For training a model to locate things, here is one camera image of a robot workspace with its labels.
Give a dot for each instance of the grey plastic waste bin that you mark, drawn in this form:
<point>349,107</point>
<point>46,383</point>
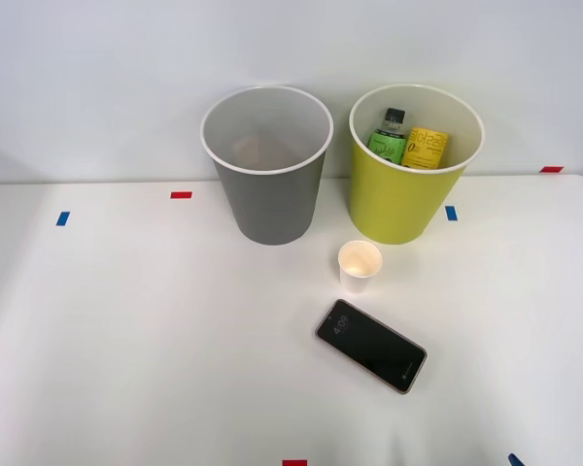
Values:
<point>272,204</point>

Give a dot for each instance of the yellow drink can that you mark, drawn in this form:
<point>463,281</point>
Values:
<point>425,148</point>

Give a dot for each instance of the black smartphone with pink case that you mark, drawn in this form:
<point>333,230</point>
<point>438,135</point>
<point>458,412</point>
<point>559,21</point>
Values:
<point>369,345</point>

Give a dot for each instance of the green bottle with black cap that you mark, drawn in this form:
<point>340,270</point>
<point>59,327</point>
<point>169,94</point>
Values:
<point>387,143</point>

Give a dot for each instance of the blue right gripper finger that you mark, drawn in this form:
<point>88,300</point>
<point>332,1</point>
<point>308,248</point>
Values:
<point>515,461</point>

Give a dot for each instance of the small white paper cup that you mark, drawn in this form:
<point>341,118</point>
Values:
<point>355,272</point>

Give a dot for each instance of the yellow-green plastic waste bin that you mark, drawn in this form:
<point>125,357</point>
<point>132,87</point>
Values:
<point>393,204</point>

